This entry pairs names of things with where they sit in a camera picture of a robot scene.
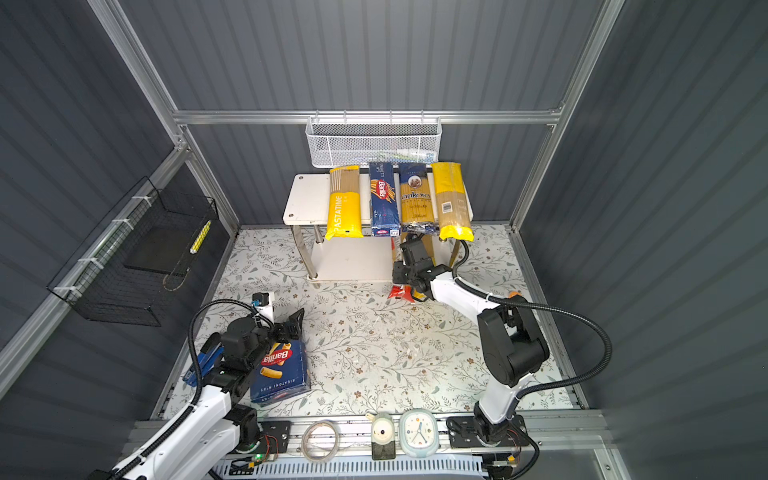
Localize red-ended spaghetti bag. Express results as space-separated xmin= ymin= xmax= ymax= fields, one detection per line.
xmin=388 ymin=237 xmax=427 ymax=303

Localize yellow Pastatime spaghetti bag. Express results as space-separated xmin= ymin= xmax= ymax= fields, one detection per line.
xmin=422 ymin=235 xmax=462 ymax=268
xmin=325 ymin=165 xmax=363 ymax=240

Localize blue Barilla rigatoni box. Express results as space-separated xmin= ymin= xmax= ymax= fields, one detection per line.
xmin=250 ymin=340 xmax=311 ymax=406

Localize dark blue spaghetti bag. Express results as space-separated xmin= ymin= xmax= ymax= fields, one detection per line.
xmin=398 ymin=163 xmax=438 ymax=235

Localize yellow spaghetti bag with barcode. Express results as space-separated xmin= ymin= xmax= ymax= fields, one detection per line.
xmin=431 ymin=162 xmax=474 ymax=242

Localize blue Barilla spaghetti box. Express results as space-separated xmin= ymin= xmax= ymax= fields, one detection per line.
xmin=369 ymin=162 xmax=400 ymax=237

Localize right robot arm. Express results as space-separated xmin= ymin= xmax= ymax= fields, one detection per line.
xmin=393 ymin=234 xmax=613 ymax=446

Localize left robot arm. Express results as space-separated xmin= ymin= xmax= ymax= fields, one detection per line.
xmin=88 ymin=299 xmax=305 ymax=479

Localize white two-tier shelf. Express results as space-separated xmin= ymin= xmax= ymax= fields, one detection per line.
xmin=281 ymin=173 xmax=475 ymax=284

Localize blue stapler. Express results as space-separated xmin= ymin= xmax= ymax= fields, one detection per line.
xmin=182 ymin=345 xmax=223 ymax=387

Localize yellow marker pen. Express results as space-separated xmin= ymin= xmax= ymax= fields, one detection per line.
xmin=189 ymin=220 xmax=212 ymax=255

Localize pens in white basket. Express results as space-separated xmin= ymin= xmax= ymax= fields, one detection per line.
xmin=376 ymin=148 xmax=437 ymax=164

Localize mint alarm clock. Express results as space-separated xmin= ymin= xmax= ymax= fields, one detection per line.
xmin=398 ymin=409 xmax=439 ymax=458

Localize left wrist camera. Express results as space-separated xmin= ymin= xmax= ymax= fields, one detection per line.
xmin=251 ymin=292 xmax=274 ymax=322

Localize black wire basket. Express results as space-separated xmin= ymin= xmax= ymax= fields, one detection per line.
xmin=48 ymin=182 xmax=218 ymax=327

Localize white wire mesh basket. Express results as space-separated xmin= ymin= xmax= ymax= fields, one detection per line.
xmin=305 ymin=117 xmax=443 ymax=169

